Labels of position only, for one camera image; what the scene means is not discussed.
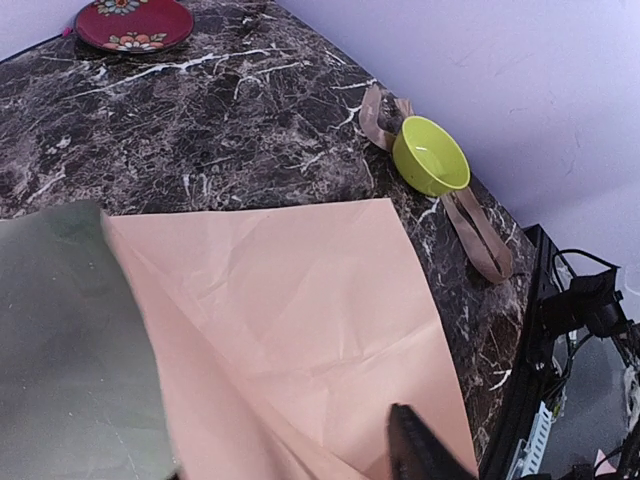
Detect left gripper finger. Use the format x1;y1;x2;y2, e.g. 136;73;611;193
388;404;476;480

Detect green and pink wrapping paper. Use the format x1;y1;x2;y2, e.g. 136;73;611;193
1;199;478;479

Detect black front table rail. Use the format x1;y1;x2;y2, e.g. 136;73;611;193
480;224;549;479

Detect white slotted cable duct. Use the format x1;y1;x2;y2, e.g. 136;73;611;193
507;394;566;479

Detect tan ribbon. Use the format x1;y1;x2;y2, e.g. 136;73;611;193
359;84;513;284

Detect red floral plate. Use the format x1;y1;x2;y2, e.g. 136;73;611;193
74;0;195;55

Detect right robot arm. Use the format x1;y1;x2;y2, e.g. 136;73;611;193
539;249;639;479

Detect lime green plastic bowl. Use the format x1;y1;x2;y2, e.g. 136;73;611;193
392;116;471;197

